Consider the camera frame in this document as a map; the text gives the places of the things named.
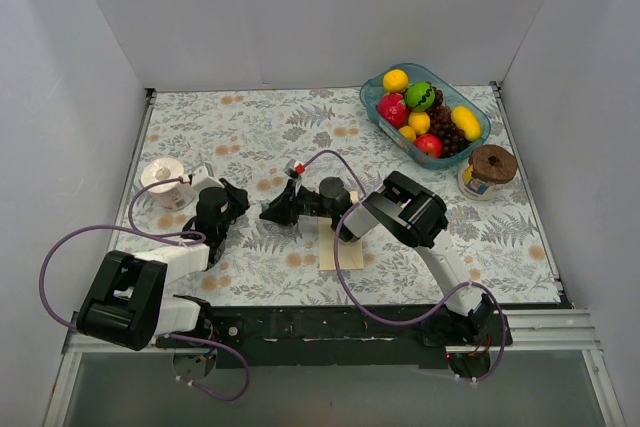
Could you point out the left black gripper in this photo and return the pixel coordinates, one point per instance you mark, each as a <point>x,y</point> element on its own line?
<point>232,200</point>

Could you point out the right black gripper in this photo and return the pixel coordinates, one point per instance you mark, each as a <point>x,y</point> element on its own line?
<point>291,203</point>

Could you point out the beige paper envelope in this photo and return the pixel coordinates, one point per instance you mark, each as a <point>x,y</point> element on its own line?
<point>351,255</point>

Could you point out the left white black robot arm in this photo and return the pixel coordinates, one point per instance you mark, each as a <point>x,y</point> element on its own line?
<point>127,305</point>

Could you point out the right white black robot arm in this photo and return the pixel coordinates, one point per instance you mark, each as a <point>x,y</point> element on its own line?
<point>416,217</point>

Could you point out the white toilet paper roll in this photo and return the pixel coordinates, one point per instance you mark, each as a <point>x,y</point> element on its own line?
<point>162,178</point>

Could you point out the floral patterned table mat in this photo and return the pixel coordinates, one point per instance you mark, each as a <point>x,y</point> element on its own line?
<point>248,137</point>

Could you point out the small orange lemon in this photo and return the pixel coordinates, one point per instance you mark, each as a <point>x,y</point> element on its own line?
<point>408,132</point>

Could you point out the red strawberry toy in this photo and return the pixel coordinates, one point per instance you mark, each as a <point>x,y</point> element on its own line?
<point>393,109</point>

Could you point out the teal plastic fruit basket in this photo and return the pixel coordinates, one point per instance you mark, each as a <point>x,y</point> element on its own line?
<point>372,91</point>

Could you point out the red apple toy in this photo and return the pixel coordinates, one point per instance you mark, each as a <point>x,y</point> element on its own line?
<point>430,145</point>

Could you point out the small yellow lemon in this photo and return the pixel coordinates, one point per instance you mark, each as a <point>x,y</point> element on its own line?
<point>420,122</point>

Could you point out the yellow orange fruit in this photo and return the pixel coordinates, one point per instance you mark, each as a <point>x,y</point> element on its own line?
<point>395,81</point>

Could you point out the green watermelon toy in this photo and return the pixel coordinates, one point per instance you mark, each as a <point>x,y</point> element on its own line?
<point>420,96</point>

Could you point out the dark purple grapes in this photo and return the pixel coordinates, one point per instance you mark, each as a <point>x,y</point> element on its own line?
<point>451,137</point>

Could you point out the white labelled jar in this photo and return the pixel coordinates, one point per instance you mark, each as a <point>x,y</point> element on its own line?
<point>475,188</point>

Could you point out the yellow mango toy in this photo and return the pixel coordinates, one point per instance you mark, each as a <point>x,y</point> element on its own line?
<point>466,121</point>

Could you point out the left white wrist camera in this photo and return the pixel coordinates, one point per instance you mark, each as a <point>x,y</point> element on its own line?
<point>203,177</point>

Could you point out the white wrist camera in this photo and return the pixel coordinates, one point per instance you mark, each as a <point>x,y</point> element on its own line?
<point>294,170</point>
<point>203,177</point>

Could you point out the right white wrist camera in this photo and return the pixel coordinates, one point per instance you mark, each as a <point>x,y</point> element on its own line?
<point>294,170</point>

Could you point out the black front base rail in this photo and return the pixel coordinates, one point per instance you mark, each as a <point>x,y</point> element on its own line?
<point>336,335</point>

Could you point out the aluminium frame profile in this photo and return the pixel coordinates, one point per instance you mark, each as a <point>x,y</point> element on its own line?
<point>100,384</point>

